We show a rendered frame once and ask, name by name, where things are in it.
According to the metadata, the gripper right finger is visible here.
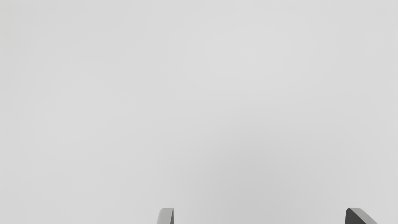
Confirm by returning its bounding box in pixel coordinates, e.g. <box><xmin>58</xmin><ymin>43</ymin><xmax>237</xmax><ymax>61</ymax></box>
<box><xmin>345</xmin><ymin>208</ymin><xmax>379</xmax><ymax>224</ymax></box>

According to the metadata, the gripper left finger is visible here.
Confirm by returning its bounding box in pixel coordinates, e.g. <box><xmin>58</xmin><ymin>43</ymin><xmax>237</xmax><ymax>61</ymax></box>
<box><xmin>156</xmin><ymin>208</ymin><xmax>174</xmax><ymax>224</ymax></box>

